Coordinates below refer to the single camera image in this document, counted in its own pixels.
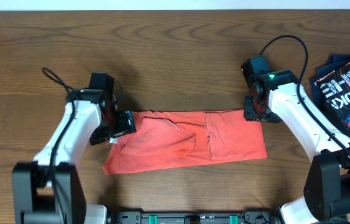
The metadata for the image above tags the red Boyd soccer t-shirt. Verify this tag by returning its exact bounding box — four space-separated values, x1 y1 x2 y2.
103 110 267 175

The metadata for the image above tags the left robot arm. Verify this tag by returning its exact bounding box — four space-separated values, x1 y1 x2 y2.
12 68 136 224

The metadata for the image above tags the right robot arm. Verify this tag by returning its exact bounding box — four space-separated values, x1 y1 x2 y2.
241 55 350 223

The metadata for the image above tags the dark printed folded garment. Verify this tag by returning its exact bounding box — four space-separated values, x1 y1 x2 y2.
310 54 350 137

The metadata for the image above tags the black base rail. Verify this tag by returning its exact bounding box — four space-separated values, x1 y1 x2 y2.
115 210 283 224

